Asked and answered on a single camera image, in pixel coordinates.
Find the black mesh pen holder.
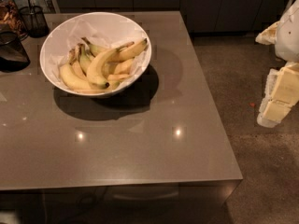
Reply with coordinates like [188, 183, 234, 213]
[20, 0, 50, 38]

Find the dark glass jar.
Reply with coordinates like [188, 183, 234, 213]
[0, 0, 28, 40]

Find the small middle yellow banana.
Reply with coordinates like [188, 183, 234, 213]
[113, 59, 134, 75]

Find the green-tipped back banana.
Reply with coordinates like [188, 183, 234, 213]
[82, 37, 107, 57]

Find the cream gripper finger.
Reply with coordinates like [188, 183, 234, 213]
[257, 62, 299, 128]
[255, 21, 278, 45]

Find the top right yellow banana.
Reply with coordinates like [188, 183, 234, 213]
[109, 38, 148, 62]

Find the greenish upright banana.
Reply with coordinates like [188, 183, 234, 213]
[77, 44, 91, 73]

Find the dark cabinet row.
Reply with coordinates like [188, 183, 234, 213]
[56, 0, 290, 33]

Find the white bowl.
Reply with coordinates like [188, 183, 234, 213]
[39, 11, 153, 98]

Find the left lying yellow banana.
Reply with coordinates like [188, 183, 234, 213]
[60, 63, 92, 90]

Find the dark pitcher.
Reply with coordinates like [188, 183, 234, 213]
[0, 31, 30, 72]

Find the large front yellow banana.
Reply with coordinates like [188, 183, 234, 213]
[86, 42, 133, 89]

